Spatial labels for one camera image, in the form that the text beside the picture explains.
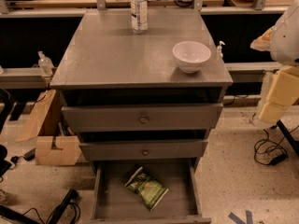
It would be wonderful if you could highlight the grey open bottom drawer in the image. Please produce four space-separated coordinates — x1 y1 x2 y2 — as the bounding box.
91 159 211 224

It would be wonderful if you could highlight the black power strip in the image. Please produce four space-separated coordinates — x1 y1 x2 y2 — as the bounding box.
47 189 78 224

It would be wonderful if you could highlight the grey wooden drawer cabinet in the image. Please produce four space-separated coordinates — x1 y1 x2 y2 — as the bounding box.
50 7 234 173

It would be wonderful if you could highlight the brown cardboard box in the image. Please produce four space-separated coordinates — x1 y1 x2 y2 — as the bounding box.
16 90 81 166

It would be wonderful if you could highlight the grey top drawer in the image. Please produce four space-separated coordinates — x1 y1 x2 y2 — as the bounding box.
62 104 222 133

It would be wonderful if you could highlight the small black adapter left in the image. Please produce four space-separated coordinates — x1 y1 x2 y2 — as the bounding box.
10 148 36 164

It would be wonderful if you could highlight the grey middle drawer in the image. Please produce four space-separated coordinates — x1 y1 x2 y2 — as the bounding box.
79 140 207 161

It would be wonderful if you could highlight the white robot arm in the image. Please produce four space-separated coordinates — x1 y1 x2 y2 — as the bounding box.
250 0 299 128

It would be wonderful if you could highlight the white ceramic bowl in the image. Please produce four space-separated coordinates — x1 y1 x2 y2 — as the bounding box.
172 41 211 74

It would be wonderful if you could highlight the clear plastic water bottle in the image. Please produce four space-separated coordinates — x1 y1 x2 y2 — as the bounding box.
131 0 148 34

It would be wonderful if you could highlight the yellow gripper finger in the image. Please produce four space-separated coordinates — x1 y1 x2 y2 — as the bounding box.
250 27 273 51
257 66 299 124

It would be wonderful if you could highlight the black metal stand leg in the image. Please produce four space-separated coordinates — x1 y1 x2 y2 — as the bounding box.
277 120 299 156

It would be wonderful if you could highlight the green jalapeno chip bag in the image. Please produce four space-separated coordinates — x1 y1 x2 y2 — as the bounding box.
124 166 168 211

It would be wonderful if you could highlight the black power adapter with cable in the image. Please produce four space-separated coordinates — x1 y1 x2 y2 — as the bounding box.
253 130 289 166

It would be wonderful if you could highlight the small white pump bottle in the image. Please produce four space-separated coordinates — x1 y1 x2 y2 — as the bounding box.
216 41 225 58

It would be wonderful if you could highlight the clear sanitizer bottle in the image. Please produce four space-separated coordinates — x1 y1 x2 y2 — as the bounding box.
38 51 54 75

